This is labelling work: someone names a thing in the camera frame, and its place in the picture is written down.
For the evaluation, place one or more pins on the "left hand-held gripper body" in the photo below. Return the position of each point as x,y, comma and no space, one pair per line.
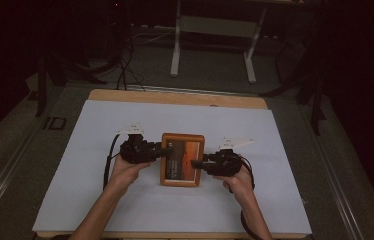
136,151

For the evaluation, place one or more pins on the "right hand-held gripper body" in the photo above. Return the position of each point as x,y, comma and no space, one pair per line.
225,163

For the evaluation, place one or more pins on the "wooden picture frame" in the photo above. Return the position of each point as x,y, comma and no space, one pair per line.
181,160

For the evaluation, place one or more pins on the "person's left hand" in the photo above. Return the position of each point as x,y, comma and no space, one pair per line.
126,175

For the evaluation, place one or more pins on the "person's right hand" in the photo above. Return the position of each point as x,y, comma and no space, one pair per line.
238,186

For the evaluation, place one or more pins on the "wooden table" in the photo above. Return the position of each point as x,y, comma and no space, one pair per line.
175,98

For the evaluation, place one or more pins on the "white sheet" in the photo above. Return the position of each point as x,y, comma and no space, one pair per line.
175,213

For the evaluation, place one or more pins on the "black stand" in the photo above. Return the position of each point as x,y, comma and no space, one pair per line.
316,106
43,86

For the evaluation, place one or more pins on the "metal floor rail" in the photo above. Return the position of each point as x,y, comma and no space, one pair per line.
335,186
5,180
191,90

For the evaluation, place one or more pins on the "black rectangular floor frame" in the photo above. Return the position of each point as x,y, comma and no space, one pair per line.
45,124

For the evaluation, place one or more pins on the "white metal desk frame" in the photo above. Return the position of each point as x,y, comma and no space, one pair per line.
216,28

